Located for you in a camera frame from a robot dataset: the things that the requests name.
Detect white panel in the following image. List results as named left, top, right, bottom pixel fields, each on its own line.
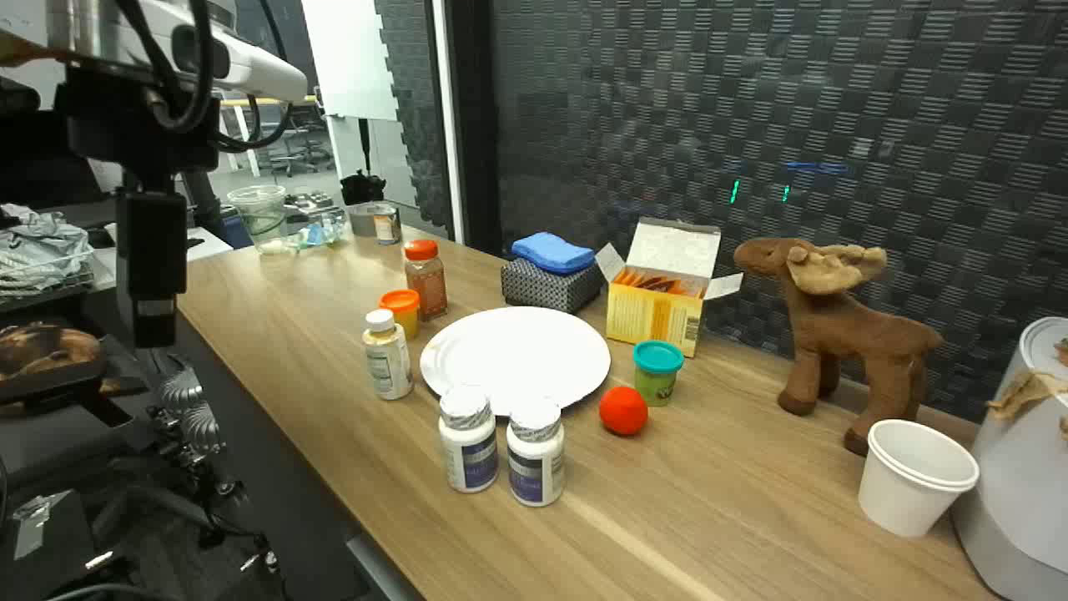
left=298, top=0, right=401, bottom=125

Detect large white cylindrical container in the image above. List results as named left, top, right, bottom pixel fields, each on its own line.
left=952, top=313, right=1068, bottom=601

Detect white window frame post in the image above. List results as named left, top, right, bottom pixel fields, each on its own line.
left=430, top=0, right=463, bottom=243

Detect brown patterned cushion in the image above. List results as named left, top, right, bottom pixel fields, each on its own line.
left=0, top=316, right=110, bottom=409

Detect small black object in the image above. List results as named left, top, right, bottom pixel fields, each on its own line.
left=336, top=166, right=392, bottom=207

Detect open yellow tea box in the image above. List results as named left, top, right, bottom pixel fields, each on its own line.
left=592, top=219, right=748, bottom=362

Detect clear glass jar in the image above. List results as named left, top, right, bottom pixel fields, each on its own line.
left=290, top=200, right=352, bottom=253

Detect white paper plate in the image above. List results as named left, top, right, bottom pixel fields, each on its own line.
left=417, top=303, right=613, bottom=420

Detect black monitor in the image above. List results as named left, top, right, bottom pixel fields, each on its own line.
left=0, top=76, right=72, bottom=203

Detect thin black looped cable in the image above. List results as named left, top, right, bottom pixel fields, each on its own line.
left=110, top=0, right=294, bottom=154

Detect silver corrugated hose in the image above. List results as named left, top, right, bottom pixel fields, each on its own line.
left=147, top=351, right=232, bottom=460

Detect red toy strawberry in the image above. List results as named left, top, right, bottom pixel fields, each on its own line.
left=599, top=384, right=650, bottom=440

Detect black wheeled chair base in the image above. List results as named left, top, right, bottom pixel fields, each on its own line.
left=64, top=444, right=294, bottom=601

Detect clear plastic container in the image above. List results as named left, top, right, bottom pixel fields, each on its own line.
left=225, top=182, right=294, bottom=250

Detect white paper cup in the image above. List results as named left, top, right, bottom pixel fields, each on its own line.
left=855, top=418, right=984, bottom=540

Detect labelled tin can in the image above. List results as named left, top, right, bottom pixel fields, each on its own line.
left=370, top=203, right=403, bottom=247

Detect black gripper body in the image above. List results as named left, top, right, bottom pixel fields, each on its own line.
left=115, top=183, right=191, bottom=302

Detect white pill bottle blue label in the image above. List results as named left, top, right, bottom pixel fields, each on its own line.
left=504, top=399, right=568, bottom=510
left=435, top=384, right=501, bottom=499

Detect small yellow tub orange lid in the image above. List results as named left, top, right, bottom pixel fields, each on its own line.
left=378, top=289, right=427, bottom=344

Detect brown plush moose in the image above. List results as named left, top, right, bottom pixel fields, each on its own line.
left=731, top=234, right=948, bottom=457

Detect brown spice jar orange lid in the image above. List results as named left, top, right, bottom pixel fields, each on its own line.
left=401, top=239, right=451, bottom=323

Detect small green tub teal lid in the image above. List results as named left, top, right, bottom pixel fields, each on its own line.
left=630, top=338, right=688, bottom=409

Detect slim cream bottle white cap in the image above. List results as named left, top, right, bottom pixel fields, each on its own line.
left=362, top=308, right=414, bottom=403

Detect grey cloth pile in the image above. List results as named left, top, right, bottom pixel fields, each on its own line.
left=0, top=200, right=101, bottom=303

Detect brown crumpled tape piece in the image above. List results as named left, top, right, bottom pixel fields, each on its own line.
left=984, top=365, right=1068, bottom=426

